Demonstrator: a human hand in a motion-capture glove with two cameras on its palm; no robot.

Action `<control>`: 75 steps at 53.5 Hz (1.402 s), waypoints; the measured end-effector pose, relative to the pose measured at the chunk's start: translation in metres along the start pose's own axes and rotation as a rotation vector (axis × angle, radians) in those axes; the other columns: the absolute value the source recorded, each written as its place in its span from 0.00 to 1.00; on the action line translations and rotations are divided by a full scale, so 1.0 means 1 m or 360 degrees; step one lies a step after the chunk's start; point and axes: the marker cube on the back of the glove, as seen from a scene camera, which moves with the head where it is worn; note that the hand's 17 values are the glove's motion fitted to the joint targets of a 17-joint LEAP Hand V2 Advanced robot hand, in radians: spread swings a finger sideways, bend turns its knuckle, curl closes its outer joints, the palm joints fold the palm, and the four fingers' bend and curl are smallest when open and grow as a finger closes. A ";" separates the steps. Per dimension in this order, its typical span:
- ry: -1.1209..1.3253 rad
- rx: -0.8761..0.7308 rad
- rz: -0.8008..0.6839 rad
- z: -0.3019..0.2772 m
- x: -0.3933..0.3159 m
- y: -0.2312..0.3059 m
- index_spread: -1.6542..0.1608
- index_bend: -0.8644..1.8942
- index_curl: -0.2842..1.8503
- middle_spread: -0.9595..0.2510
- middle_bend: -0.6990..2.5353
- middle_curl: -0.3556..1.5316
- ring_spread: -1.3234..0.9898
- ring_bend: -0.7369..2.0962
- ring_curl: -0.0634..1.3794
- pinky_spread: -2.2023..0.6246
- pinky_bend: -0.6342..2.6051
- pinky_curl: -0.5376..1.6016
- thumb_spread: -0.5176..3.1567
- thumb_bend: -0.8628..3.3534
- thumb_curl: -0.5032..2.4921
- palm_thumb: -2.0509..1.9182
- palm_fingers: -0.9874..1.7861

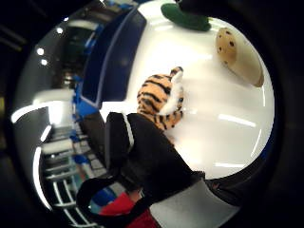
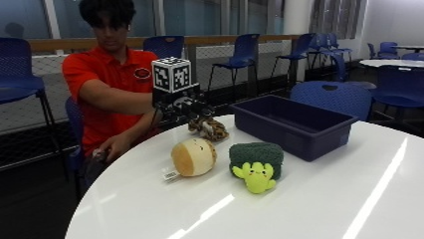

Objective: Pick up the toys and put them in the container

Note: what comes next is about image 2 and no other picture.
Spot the brown spotted plush toy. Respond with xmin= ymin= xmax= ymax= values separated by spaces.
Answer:
xmin=188 ymin=116 xmax=230 ymax=142

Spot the white cube with black markers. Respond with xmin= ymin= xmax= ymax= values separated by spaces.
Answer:
xmin=152 ymin=56 xmax=194 ymax=95

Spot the round beige plush toy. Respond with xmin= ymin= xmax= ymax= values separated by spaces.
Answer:
xmin=162 ymin=136 xmax=218 ymax=182

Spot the blue chair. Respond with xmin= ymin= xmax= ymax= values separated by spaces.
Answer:
xmin=270 ymin=32 xmax=316 ymax=82
xmin=207 ymin=33 xmax=261 ymax=98
xmin=307 ymin=32 xmax=355 ymax=83
xmin=0 ymin=37 xmax=64 ymax=154
xmin=142 ymin=35 xmax=186 ymax=60
xmin=289 ymin=81 xmax=374 ymax=122
xmin=367 ymin=41 xmax=400 ymax=61
xmin=370 ymin=64 xmax=424 ymax=124

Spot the green broccoli plush toy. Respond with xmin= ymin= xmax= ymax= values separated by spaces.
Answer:
xmin=227 ymin=141 xmax=285 ymax=195

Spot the the person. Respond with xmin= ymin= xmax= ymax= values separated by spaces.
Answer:
xmin=61 ymin=0 xmax=166 ymax=187

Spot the wooden railing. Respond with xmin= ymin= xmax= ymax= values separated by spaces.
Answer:
xmin=25 ymin=34 xmax=302 ymax=54

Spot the navy plastic bin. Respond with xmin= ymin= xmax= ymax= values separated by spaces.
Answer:
xmin=227 ymin=94 xmax=360 ymax=163

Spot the white column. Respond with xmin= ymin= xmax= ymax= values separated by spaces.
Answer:
xmin=282 ymin=0 xmax=314 ymax=36

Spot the white round table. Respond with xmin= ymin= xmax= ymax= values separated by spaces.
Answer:
xmin=359 ymin=58 xmax=424 ymax=70
xmin=390 ymin=45 xmax=424 ymax=52

